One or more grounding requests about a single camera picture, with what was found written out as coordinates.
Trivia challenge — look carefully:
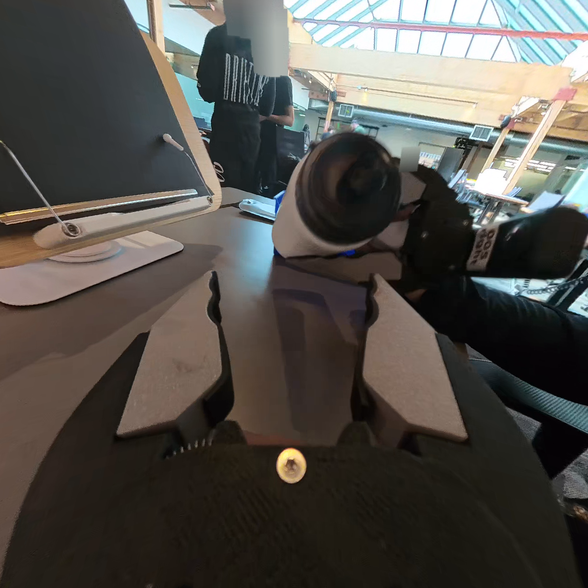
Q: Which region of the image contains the wooden post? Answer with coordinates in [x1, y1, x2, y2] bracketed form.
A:
[503, 87, 577, 194]

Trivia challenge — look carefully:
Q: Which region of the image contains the person's right forearm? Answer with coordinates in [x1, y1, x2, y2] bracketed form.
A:
[404, 271, 588, 400]

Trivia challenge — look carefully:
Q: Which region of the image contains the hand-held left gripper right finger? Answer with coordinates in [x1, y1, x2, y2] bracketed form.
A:
[351, 273, 469, 446]

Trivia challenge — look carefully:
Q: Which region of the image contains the white stand base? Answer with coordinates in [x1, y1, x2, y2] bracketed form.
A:
[0, 230, 185, 307]

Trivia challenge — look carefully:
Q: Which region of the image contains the black coiled cable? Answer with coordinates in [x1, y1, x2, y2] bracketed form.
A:
[519, 275, 588, 301]

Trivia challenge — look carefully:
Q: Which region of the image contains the white bottle black lid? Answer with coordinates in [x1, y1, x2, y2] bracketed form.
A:
[271, 132, 429, 259]

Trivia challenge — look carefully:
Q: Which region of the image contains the black book stand wooden edge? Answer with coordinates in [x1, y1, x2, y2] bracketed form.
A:
[0, 0, 223, 269]

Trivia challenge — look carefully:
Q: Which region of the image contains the blue container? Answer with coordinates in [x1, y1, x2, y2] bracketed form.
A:
[274, 190, 360, 259]

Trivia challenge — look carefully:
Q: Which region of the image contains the white flat device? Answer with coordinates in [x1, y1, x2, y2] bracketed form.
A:
[239, 198, 277, 221]

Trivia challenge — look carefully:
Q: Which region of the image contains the wire page holder arm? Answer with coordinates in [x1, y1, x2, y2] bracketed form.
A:
[162, 133, 215, 205]
[0, 139, 82, 239]

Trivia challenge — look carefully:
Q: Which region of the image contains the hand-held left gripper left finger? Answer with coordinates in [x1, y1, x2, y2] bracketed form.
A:
[116, 270, 235, 437]

